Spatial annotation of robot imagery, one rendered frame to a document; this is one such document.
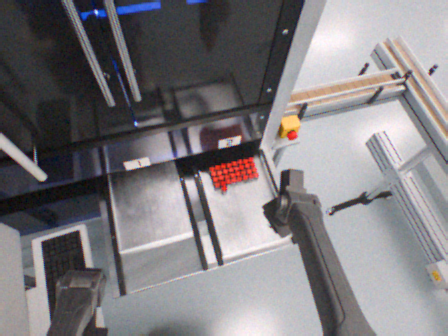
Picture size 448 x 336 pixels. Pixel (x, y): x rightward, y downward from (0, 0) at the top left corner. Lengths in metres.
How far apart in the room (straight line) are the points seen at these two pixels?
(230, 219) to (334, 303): 0.77
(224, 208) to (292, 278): 1.01
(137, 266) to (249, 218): 0.44
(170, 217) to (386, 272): 1.55
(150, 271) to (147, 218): 0.19
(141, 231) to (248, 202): 0.41
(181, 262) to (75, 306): 0.58
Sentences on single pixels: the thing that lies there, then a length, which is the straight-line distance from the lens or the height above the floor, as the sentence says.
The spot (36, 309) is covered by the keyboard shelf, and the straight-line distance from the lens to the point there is 1.39.
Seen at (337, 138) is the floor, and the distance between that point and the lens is 2.59.
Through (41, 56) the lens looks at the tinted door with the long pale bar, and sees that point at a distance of 0.78.
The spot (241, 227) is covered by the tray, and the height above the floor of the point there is 0.88.
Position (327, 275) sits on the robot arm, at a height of 1.54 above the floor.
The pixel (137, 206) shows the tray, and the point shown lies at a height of 0.88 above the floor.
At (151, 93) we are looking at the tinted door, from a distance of 0.89.
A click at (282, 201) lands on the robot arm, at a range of 0.72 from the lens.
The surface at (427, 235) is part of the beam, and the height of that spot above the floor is 0.52.
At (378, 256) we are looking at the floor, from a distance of 2.36.
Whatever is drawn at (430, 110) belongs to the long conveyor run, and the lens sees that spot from 1.71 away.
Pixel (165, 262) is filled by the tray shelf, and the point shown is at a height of 0.88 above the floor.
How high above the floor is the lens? 2.05
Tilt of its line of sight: 64 degrees down
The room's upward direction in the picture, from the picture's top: 7 degrees clockwise
